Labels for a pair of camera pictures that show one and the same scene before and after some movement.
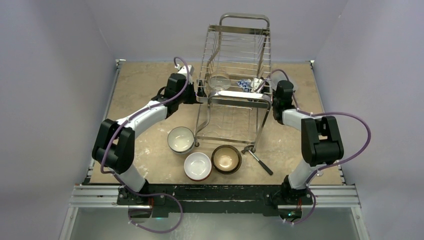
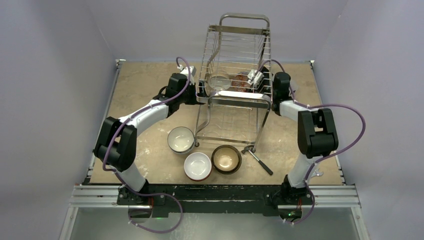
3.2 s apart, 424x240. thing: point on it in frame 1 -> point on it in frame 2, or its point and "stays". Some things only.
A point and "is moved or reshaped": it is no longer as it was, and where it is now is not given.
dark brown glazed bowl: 226,159 stays
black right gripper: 269,88 -> 262,84
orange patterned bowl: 245,84 is moved or reshaped
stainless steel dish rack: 234,88 stays
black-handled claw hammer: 247,148 stays
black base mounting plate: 215,199 stays
